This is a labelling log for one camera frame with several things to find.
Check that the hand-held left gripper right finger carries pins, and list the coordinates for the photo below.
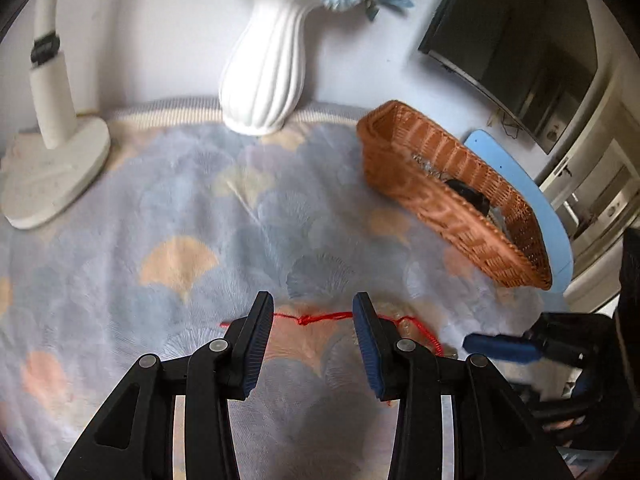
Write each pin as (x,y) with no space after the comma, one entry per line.
(367,340)

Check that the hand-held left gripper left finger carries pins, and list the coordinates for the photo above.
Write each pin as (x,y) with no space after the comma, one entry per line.
(257,340)

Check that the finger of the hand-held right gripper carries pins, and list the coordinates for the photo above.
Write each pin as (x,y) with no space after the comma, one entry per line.
(560,335)
(500,347)

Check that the black watch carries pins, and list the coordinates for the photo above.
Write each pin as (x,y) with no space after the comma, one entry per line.
(470,195)

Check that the brown wicker basket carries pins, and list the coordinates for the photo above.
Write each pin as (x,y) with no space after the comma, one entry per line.
(400,170)

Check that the person's right hand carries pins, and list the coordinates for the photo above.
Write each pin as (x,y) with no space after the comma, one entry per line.
(565,422)

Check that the cream cabinet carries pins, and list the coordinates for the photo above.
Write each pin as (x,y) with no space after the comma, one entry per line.
(600,175)

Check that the fan-patterned blanket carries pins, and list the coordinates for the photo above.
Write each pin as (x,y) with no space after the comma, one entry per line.
(150,210)

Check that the white ribbed vase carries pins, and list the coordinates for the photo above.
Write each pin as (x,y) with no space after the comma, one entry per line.
(265,75)

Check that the white desk lamp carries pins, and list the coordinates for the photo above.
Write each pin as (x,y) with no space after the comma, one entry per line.
(55,150)

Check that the black monitor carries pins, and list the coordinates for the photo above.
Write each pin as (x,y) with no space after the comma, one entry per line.
(510,45)

